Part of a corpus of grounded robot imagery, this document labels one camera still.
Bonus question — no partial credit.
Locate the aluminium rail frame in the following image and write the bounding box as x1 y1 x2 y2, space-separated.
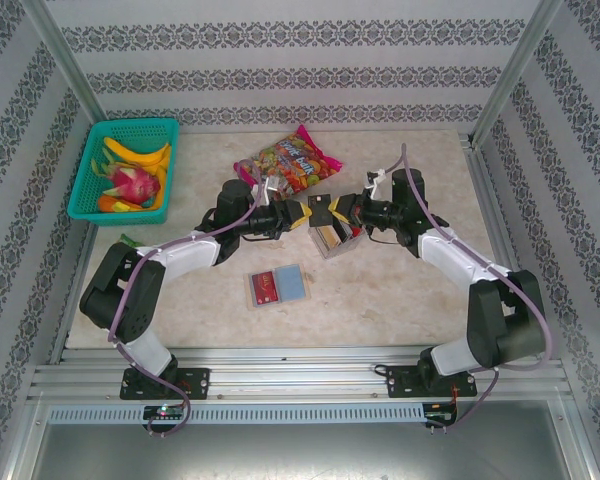
27 344 567 401

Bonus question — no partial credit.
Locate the blue card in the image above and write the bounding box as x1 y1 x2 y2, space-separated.
275 265 310 303

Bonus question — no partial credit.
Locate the circuit board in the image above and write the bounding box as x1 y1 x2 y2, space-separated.
143 404 185 420
424 403 459 426

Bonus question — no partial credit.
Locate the yellow toy banana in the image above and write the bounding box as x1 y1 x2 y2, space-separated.
102 135 174 167
152 143 175 210

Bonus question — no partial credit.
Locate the beige card holder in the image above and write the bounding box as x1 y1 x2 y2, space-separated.
243 263 313 313

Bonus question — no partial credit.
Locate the orange toy fruit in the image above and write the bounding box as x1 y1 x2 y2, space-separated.
97 194 146 214

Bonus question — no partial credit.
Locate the aluminium frame post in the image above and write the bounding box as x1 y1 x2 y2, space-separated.
27 0 109 124
472 0 564 146

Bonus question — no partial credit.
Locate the right circuit board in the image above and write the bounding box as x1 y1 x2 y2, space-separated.
424 403 459 426

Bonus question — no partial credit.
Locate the slotted grey cable duct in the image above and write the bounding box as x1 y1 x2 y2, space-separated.
46 401 427 425

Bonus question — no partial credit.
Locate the teal plastic basket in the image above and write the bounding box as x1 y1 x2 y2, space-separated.
67 117 181 229

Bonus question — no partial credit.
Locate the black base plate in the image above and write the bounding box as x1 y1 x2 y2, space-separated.
385 364 479 400
119 367 212 401

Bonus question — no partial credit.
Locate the aluminium side rail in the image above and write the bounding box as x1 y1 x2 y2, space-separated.
457 130 550 360
48 219 99 364

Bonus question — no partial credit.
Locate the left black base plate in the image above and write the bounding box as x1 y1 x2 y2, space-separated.
119 367 212 401

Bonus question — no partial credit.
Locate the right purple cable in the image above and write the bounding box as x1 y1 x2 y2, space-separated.
367 143 557 434

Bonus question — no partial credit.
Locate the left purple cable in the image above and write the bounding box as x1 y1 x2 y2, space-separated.
108 158 269 440

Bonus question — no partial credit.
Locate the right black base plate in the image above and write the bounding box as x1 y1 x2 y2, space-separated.
385 364 479 400

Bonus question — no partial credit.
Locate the purple cable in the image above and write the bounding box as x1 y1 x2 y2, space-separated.
367 143 557 434
108 158 269 440

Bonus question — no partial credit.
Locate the clear acrylic card box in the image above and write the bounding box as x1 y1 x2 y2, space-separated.
308 222 364 260

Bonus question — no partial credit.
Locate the colourful candy bag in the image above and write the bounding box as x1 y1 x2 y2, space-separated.
233 124 345 202

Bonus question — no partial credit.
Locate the gold card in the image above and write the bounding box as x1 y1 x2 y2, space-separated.
317 225 342 250

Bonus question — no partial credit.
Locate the left circuit board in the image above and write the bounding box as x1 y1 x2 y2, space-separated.
143 404 185 420

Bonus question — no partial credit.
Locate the pink toy dragon fruit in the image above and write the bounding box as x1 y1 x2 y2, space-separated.
101 163 163 205

